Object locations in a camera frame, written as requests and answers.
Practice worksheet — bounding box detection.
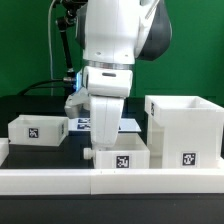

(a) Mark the white rear drawer tray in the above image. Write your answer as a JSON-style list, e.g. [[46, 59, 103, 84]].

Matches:
[[8, 115, 68, 146]]

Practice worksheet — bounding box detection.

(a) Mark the white drawer cabinet box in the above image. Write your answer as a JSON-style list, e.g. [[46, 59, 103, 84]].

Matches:
[[145, 95, 224, 169]]

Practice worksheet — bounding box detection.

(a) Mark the white cable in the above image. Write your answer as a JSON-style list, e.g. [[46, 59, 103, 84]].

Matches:
[[47, 0, 58, 81]]

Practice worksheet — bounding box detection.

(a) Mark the black cable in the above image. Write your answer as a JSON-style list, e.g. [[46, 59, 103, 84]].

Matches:
[[18, 78, 71, 97]]

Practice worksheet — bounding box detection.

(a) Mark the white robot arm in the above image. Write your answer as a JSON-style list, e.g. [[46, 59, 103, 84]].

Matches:
[[65, 0, 172, 150]]

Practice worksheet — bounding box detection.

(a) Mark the white front fence rail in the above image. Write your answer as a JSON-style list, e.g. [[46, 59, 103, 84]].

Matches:
[[0, 138, 224, 195]]

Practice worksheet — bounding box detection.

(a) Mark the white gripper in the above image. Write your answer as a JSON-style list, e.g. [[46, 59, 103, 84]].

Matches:
[[64, 66, 133, 150]]

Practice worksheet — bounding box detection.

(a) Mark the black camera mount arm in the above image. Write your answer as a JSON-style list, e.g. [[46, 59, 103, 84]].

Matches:
[[53, 0, 88, 96]]

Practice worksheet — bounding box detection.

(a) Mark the white marker sheet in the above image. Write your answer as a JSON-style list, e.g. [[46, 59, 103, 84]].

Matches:
[[68, 118, 141, 132]]

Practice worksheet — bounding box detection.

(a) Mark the white drawer tray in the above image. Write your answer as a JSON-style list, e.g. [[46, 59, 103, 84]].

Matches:
[[83, 133, 150, 169], [8, 115, 68, 146]]

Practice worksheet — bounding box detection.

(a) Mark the white front drawer tray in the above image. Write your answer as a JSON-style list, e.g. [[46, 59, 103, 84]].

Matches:
[[83, 133, 150, 169]]

